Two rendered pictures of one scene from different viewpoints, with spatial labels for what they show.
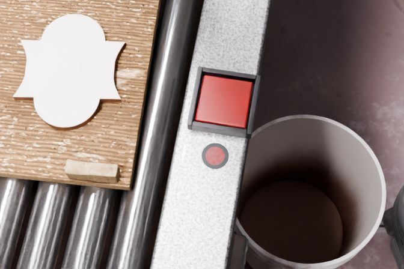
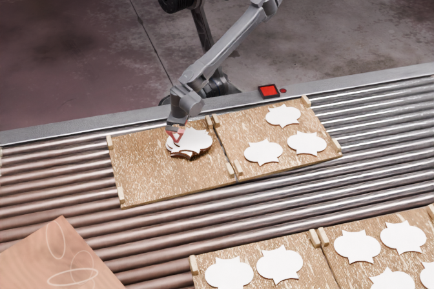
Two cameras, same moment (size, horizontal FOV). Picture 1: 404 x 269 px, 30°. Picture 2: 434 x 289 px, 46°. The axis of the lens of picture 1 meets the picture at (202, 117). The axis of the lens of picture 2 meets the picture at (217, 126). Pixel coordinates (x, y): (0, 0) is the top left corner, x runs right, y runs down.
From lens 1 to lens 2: 2.01 m
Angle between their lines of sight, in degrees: 59
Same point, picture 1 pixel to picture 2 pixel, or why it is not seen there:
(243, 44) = (249, 94)
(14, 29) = (279, 133)
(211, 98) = (269, 92)
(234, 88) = (264, 89)
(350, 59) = not seen: hidden behind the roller
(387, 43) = not seen: hidden behind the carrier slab
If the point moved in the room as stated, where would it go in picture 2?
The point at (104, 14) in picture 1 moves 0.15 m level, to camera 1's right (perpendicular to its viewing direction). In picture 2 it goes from (261, 117) to (242, 96)
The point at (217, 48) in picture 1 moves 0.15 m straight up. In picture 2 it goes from (254, 98) to (256, 69)
